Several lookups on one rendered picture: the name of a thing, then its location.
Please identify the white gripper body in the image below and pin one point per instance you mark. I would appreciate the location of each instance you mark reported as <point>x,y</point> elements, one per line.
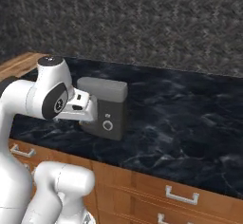
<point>83,115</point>

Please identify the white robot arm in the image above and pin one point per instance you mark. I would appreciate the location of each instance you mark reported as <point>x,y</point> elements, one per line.
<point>19,101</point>

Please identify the grey boxy countertop appliance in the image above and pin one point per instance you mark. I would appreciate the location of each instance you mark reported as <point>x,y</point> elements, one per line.
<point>110,107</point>

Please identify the wooden drawer front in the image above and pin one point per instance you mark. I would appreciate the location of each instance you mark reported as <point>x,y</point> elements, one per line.
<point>57,158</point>
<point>126,213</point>
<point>139,186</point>

